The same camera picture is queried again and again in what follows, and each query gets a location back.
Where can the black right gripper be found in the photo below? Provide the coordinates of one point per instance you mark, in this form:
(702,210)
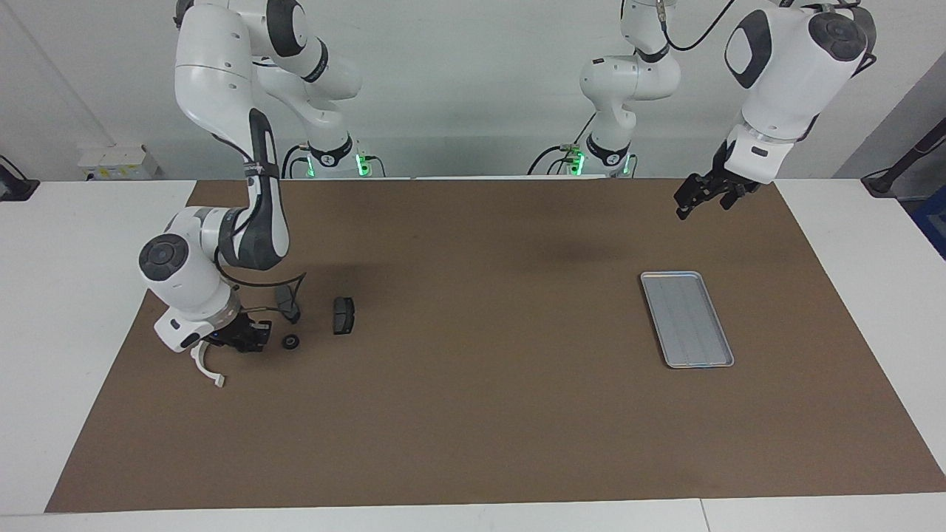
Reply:
(233,332)

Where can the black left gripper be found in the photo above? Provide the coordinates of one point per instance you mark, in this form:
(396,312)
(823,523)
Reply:
(720,177)

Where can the large black bearing gear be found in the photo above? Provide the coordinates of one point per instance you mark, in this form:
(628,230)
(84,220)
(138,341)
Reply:
(291,341)

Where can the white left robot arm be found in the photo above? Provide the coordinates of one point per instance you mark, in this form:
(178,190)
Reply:
(783,74)

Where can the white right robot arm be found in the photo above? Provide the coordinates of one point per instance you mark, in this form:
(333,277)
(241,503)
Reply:
(185,273)

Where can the silver metal tray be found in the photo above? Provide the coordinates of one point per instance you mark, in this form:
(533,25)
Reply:
(687,321)

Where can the curved grey brake pad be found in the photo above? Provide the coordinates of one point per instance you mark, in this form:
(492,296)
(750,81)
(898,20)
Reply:
(284,297)

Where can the rectangular grey brake pad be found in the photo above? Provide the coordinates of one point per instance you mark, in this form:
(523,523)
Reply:
(343,315)

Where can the black stand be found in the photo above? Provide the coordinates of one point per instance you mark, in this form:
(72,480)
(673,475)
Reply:
(898,166)

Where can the blue box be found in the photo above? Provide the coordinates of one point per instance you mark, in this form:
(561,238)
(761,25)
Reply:
(933,222)

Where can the brown table mat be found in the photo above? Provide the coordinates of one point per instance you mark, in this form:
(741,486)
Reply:
(480,406)

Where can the black table clamp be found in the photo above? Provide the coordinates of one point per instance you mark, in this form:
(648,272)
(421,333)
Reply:
(16,185)

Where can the white semicircular bracket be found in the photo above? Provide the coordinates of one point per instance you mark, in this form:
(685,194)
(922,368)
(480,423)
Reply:
(199,363)

